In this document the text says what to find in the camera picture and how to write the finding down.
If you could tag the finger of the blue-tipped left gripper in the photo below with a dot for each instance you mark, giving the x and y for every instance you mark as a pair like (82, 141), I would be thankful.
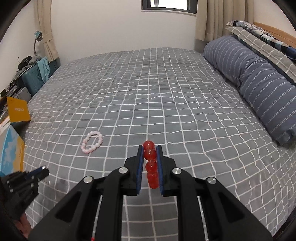
(35, 171)

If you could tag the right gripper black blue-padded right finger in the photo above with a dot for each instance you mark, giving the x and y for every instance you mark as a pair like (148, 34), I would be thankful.
(206, 209)

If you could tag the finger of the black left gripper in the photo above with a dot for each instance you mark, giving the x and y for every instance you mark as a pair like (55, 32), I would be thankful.
(41, 176)

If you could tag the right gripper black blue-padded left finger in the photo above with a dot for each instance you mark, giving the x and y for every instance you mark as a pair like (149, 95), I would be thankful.
(92, 210)

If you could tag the blue yellow jewelry box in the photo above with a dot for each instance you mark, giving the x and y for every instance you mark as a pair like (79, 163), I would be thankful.
(12, 151)

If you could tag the person's hand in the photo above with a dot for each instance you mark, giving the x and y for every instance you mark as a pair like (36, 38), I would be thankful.
(23, 225)

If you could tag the yellow box lid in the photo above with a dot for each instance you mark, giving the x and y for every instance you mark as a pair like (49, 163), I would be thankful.
(18, 110)

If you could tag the grey white-checked bed sheet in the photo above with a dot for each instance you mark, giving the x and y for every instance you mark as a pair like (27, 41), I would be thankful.
(94, 112)

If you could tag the cluttered side desk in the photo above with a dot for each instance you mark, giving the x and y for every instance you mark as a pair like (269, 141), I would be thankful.
(15, 89)

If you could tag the teal suitcase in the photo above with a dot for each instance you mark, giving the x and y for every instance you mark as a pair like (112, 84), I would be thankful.
(32, 78)

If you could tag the light blue cloth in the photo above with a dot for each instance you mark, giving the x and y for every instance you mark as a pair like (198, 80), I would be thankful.
(44, 69)

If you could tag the dark clutter on suitcase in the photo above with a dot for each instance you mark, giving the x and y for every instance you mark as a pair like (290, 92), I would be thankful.
(29, 60)

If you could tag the blue striped rolled duvet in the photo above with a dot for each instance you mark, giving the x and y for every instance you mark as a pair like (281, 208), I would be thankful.
(270, 95)

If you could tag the blue desk lamp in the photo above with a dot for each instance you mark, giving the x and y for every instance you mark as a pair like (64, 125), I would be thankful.
(38, 44)

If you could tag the beige left curtain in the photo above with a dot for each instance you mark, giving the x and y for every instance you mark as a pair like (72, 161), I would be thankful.
(42, 10)

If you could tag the beige curtain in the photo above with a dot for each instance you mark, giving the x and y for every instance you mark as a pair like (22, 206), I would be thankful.
(213, 15)
(42, 10)

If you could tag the grey checked pillow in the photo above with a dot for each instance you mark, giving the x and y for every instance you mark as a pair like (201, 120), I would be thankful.
(277, 59)

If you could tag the dark patterned pillow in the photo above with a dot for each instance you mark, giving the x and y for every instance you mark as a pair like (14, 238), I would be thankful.
(265, 36)

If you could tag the wooden headboard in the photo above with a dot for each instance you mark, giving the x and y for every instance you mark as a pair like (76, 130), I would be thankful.
(279, 34)

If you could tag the beige right curtain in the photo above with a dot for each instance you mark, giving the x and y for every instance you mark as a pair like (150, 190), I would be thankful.
(213, 15)

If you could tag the dark-framed window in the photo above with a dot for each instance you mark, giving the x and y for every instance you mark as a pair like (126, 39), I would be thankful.
(187, 6)

